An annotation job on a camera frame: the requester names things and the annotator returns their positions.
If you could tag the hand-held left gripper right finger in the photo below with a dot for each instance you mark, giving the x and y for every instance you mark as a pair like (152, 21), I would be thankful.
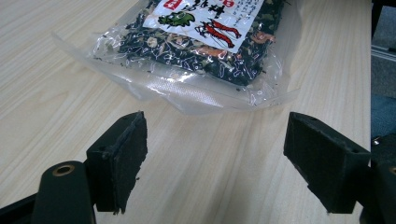
(327, 158)

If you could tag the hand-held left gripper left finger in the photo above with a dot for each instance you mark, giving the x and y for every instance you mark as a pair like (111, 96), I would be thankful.
(120, 161)

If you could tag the clear bag of dried seaweed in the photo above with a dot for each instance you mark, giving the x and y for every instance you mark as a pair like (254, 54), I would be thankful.
(199, 53)

